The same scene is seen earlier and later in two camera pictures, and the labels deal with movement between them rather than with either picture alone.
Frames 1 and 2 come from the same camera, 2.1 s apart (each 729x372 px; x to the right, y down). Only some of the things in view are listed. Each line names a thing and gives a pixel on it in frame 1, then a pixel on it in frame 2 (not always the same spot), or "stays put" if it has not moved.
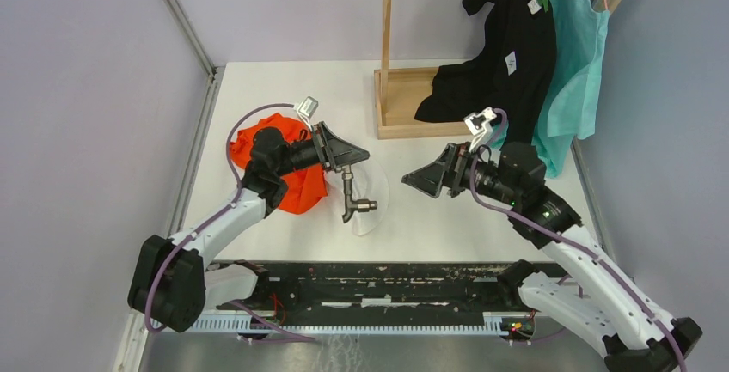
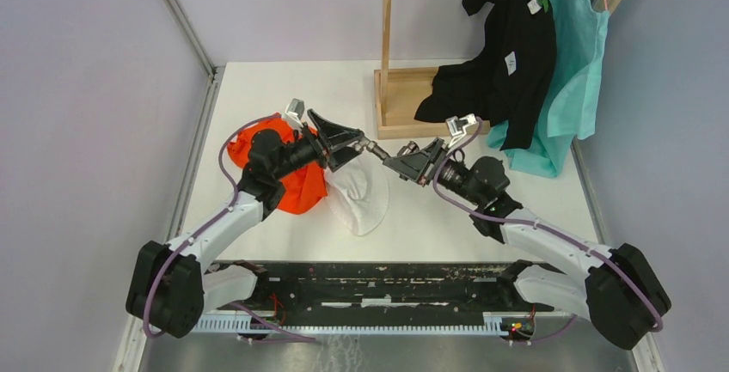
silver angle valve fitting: x=347 y=176 -> x=364 y=142
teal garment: x=569 y=109 stays put
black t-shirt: x=517 y=73 stays put
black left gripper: x=325 y=294 stays put
